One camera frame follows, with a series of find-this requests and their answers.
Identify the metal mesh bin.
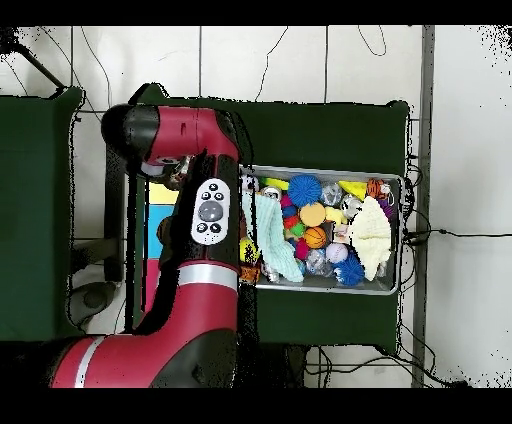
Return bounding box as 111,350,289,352
239,162,404,296

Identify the dark green side table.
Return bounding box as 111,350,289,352
0,87,88,346

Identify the grey metal rail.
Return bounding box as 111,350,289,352
411,25,436,388

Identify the small orange basketball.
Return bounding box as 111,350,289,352
303,226,328,250

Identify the cream knitted cloth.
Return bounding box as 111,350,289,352
345,195,392,283

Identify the wooden box with three holes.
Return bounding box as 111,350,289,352
142,181,180,314

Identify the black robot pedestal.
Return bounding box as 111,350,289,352
239,343,306,388

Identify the mint green knitted cloth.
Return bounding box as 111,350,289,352
241,191,305,283

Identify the dark green tablecloth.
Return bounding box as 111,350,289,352
124,82,411,348

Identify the blue spiky ball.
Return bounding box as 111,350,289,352
333,253,366,287
286,173,323,208

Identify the orange striped tiger plush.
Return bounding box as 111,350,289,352
365,178,395,201

